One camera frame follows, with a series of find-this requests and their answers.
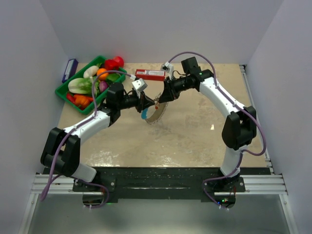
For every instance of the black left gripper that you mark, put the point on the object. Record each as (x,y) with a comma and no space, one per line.
(141,99)

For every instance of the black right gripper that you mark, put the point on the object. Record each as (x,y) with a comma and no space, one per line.
(170,93)

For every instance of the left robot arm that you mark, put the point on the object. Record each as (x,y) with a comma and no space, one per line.
(61,152)

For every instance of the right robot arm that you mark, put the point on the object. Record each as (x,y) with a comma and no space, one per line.
(239,128)

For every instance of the red rectangular box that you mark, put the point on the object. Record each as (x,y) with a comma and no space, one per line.
(155,75)

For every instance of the green bell pepper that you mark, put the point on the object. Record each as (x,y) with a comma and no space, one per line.
(113,77)

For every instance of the purple onion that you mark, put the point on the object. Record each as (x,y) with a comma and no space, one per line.
(103,85)

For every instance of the red bell pepper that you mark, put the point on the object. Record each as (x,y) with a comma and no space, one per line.
(111,65)

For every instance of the red tomato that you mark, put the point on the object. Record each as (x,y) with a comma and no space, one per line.
(119,60)

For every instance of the green leafy cabbage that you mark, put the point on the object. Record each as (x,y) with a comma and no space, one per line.
(84,86)

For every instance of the green plastic tray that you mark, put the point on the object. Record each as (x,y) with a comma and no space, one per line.
(62,90)

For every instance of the white radish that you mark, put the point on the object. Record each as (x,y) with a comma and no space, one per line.
(91,71)

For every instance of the small orange pepper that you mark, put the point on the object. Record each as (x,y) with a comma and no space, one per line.
(82,101)

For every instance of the red chili pepper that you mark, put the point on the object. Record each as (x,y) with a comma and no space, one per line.
(70,97)

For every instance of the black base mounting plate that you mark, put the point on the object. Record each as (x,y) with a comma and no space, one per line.
(116,183)

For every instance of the purple box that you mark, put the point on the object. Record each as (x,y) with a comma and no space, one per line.
(70,69)

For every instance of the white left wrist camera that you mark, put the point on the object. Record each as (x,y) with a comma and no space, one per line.
(139,85)

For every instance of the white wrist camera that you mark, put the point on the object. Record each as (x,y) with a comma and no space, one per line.
(168,68)
(139,85)

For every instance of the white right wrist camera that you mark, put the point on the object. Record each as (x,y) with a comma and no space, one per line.
(168,68)

